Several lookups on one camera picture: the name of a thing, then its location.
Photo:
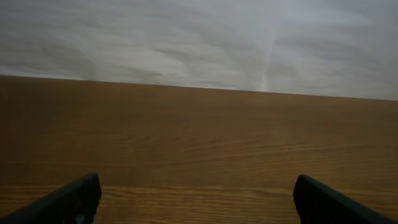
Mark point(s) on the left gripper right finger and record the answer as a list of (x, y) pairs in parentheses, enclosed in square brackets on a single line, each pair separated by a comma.
[(329, 208)]

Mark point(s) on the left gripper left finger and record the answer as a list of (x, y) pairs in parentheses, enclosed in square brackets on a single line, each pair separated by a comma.
[(62, 207)]

